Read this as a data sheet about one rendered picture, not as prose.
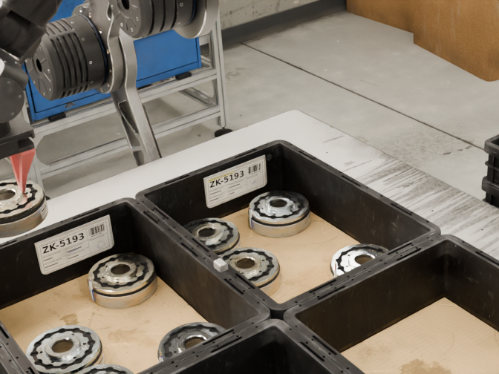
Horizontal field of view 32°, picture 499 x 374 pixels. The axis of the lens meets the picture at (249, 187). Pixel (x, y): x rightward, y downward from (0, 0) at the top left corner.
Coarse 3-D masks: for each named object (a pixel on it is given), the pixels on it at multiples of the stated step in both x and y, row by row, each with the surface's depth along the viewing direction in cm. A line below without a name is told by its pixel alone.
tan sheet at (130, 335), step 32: (64, 288) 137; (160, 288) 135; (0, 320) 131; (32, 320) 131; (64, 320) 130; (96, 320) 130; (128, 320) 129; (160, 320) 129; (192, 320) 128; (128, 352) 123
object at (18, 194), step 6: (6, 186) 121; (12, 186) 121; (0, 192) 120; (6, 192) 121; (12, 192) 120; (18, 192) 119; (12, 198) 118; (18, 198) 118; (0, 204) 117; (6, 204) 117; (12, 204) 118
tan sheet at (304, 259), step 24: (240, 216) 152; (312, 216) 150; (240, 240) 145; (264, 240) 145; (288, 240) 144; (312, 240) 144; (336, 240) 143; (288, 264) 139; (312, 264) 138; (288, 288) 133; (312, 288) 133
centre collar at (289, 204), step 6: (270, 198) 149; (276, 198) 149; (282, 198) 149; (288, 198) 149; (264, 204) 148; (270, 204) 149; (288, 204) 147; (270, 210) 146; (276, 210) 146; (282, 210) 146; (288, 210) 146
